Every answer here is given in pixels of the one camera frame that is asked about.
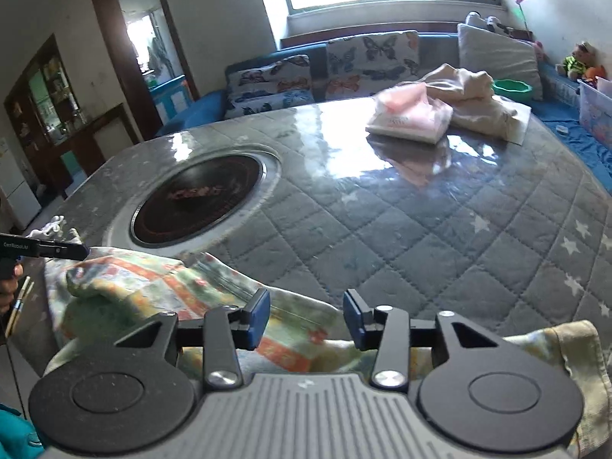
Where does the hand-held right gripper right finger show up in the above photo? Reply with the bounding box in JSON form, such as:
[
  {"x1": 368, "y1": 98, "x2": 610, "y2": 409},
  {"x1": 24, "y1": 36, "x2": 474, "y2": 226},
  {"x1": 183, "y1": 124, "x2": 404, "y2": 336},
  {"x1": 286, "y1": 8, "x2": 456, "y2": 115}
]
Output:
[{"x1": 343, "y1": 289, "x2": 504, "y2": 389}]

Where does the floral patchwork garment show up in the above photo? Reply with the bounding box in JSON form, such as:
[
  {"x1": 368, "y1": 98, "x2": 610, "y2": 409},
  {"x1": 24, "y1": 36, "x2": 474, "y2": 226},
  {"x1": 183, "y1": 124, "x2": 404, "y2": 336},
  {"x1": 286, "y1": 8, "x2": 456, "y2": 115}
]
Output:
[{"x1": 44, "y1": 246, "x2": 602, "y2": 448}]

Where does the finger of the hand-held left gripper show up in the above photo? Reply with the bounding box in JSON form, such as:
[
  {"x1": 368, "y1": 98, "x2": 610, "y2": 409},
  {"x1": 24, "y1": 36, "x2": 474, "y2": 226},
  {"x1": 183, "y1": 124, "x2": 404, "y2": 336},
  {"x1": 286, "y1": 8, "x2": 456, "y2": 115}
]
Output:
[{"x1": 36, "y1": 242, "x2": 91, "y2": 260}]

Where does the white plastic clip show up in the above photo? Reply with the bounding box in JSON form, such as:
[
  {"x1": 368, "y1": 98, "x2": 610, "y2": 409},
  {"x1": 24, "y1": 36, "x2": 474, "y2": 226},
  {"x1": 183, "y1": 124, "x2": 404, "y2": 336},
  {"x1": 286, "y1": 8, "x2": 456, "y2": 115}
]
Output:
[{"x1": 28, "y1": 215, "x2": 66, "y2": 240}]

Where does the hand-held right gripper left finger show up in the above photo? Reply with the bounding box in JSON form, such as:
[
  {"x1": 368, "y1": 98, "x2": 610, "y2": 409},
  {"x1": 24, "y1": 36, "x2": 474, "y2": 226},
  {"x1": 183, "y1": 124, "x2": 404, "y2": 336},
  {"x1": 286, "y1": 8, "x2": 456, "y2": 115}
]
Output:
[{"x1": 114, "y1": 289, "x2": 271, "y2": 389}]

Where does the clear plastic storage box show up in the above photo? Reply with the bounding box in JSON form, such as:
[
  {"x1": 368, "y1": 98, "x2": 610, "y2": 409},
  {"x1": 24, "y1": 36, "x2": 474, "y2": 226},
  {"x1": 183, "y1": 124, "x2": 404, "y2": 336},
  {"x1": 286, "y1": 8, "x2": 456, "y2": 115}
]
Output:
[{"x1": 576, "y1": 76, "x2": 612, "y2": 146}]

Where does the teddy bear plush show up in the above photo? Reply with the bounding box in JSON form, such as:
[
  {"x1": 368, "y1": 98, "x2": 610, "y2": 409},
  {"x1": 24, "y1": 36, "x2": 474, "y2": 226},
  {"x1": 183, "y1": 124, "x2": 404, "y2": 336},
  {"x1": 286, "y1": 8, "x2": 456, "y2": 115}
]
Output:
[{"x1": 555, "y1": 42, "x2": 598, "y2": 81}]

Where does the person's teal clothing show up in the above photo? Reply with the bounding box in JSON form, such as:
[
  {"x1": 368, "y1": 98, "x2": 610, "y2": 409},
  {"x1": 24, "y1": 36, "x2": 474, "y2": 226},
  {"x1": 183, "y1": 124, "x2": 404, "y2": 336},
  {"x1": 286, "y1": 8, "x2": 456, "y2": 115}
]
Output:
[{"x1": 0, "y1": 404, "x2": 47, "y2": 459}]

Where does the thin wooden stick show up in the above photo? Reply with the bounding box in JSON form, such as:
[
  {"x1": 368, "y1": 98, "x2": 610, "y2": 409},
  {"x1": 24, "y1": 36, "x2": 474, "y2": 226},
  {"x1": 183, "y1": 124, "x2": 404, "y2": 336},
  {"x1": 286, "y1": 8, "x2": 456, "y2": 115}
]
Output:
[
  {"x1": 10, "y1": 280, "x2": 35, "y2": 338},
  {"x1": 5, "y1": 275, "x2": 30, "y2": 336}
]

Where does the built-in black induction cooktop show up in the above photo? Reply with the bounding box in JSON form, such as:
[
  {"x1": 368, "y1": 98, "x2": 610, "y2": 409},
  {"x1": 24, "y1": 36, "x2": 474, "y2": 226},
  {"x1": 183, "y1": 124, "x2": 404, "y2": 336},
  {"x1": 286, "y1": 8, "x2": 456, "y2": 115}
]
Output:
[{"x1": 107, "y1": 148, "x2": 283, "y2": 252}]

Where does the folded pink garment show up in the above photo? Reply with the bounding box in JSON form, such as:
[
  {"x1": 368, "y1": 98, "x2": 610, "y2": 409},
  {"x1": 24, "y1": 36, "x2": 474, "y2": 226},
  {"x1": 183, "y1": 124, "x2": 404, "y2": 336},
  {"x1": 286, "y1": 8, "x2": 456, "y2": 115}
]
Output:
[{"x1": 366, "y1": 81, "x2": 454, "y2": 145}]

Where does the dark wooden display cabinet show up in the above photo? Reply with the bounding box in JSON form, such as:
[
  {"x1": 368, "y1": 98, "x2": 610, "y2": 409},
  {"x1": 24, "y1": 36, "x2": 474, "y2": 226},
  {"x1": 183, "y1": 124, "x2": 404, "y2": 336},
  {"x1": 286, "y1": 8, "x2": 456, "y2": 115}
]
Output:
[{"x1": 4, "y1": 33, "x2": 139, "y2": 199}]

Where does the blue sofa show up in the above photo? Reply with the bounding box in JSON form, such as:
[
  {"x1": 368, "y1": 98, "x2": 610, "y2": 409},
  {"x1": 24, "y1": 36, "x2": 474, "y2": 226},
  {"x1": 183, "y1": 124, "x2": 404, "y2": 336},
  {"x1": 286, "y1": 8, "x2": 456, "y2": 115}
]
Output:
[{"x1": 155, "y1": 33, "x2": 612, "y2": 177}]

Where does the grey plush toy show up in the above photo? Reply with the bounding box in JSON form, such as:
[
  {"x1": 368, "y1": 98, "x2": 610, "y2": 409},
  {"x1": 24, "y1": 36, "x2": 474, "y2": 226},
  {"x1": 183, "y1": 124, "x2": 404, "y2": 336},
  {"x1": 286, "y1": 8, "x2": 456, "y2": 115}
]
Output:
[{"x1": 466, "y1": 11, "x2": 515, "y2": 37}]

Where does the blue and white cabinet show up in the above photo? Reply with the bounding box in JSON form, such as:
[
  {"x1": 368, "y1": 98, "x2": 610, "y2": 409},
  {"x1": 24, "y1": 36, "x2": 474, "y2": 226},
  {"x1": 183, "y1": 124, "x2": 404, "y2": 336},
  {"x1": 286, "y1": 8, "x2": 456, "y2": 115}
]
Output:
[{"x1": 152, "y1": 74, "x2": 192, "y2": 127}]

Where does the butterfly print cushion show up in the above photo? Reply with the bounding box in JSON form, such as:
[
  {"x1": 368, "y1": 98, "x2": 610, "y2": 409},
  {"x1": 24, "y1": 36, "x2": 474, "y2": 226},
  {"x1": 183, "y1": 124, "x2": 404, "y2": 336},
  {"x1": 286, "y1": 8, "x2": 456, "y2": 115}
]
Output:
[
  {"x1": 225, "y1": 55, "x2": 314, "y2": 120},
  {"x1": 326, "y1": 30, "x2": 420, "y2": 101}
]

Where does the grey pillow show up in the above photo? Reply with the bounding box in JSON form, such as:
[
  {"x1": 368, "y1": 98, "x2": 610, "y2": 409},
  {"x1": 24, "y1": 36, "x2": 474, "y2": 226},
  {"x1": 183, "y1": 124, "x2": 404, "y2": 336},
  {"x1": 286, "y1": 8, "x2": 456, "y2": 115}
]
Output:
[{"x1": 456, "y1": 23, "x2": 545, "y2": 102}]

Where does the crumpled cream garment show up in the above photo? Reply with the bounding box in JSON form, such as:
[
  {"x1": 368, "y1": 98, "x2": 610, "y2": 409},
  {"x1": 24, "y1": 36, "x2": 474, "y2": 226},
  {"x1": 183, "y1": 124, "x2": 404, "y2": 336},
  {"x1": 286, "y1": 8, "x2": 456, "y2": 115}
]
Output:
[{"x1": 421, "y1": 63, "x2": 520, "y2": 140}]

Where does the white refrigerator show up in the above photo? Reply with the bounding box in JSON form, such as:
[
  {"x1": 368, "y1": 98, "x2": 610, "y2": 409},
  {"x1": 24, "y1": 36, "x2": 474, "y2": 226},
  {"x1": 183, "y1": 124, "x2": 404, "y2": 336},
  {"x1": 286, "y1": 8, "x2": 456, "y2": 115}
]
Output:
[{"x1": 0, "y1": 136, "x2": 43, "y2": 230}]

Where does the green bowl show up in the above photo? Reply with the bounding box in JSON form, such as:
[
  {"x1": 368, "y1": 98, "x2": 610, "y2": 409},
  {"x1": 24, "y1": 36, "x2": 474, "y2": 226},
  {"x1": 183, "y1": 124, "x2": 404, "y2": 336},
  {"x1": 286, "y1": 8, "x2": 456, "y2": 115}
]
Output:
[{"x1": 492, "y1": 78, "x2": 533, "y2": 103}]

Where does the person's left hand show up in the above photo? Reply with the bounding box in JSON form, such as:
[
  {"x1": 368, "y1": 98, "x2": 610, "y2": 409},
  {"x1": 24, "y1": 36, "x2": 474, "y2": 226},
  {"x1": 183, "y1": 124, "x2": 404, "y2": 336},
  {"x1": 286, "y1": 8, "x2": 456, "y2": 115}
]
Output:
[{"x1": 0, "y1": 264, "x2": 24, "y2": 314}]

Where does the brown wooden door frame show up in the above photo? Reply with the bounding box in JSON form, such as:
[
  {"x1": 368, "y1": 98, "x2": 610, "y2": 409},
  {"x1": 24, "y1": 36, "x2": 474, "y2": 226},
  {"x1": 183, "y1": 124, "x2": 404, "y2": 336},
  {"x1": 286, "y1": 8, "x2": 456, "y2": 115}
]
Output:
[{"x1": 91, "y1": 0, "x2": 200, "y2": 142}]

